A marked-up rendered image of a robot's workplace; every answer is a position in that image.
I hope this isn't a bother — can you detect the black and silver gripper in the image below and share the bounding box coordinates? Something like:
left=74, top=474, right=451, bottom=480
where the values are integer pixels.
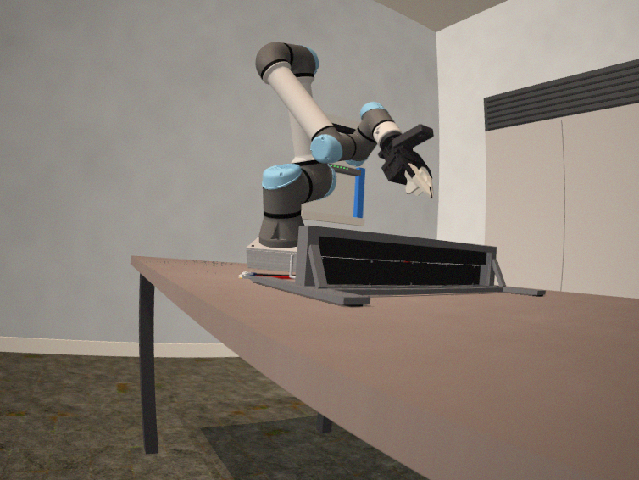
left=378, top=131, right=433, bottom=198

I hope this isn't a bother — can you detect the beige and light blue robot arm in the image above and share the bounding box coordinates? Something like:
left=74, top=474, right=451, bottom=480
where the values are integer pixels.
left=255, top=42, right=434, bottom=248

